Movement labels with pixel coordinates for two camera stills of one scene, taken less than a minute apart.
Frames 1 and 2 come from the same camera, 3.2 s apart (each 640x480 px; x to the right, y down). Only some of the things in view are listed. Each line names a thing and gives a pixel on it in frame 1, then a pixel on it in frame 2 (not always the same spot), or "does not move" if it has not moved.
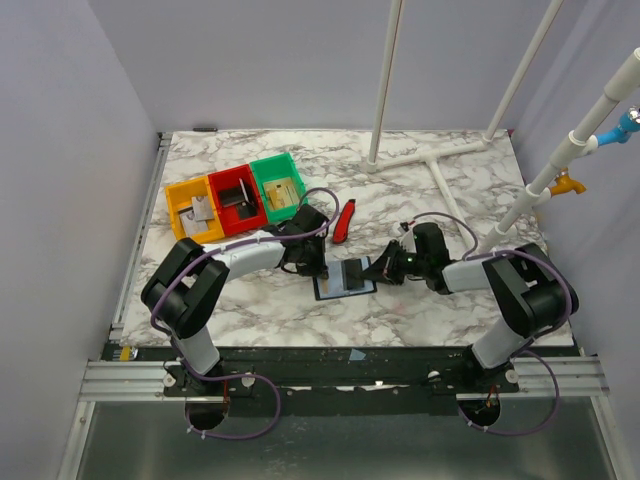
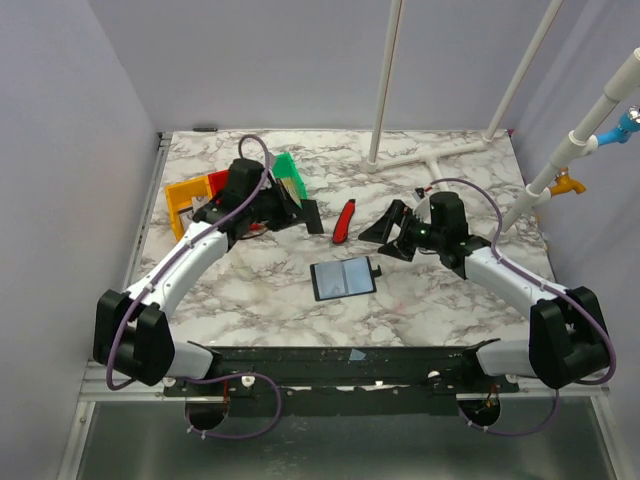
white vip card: (201, 207) does not move
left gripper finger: (316, 258) → (292, 213)
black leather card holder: (344, 279) does not move
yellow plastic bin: (193, 210) does not move
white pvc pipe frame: (433, 157) does not move
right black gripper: (391, 263) → (401, 234)
